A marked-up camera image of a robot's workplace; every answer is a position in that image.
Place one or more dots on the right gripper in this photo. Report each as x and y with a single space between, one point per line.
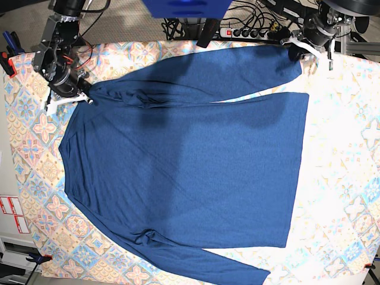
69 89

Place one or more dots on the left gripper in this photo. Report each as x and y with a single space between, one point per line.
313 39

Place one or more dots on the blue long-sleeve shirt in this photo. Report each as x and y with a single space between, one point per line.
182 157

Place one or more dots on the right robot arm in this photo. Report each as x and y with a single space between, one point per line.
54 60

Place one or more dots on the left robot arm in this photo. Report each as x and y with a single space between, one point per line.
336 14

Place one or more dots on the white power strip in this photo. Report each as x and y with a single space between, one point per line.
246 34

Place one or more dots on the red black clamp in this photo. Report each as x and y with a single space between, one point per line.
8 65

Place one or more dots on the blue clamp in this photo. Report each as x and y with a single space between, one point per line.
13 43

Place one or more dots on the blue box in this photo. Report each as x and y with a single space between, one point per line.
187 8

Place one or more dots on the red white labels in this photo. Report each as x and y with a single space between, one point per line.
11 206

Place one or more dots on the black orange corner clamp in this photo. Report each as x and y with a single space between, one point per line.
38 259

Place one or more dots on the patterned tablecloth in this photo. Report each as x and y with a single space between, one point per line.
335 224

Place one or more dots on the right corner clamp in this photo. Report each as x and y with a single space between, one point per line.
372 265

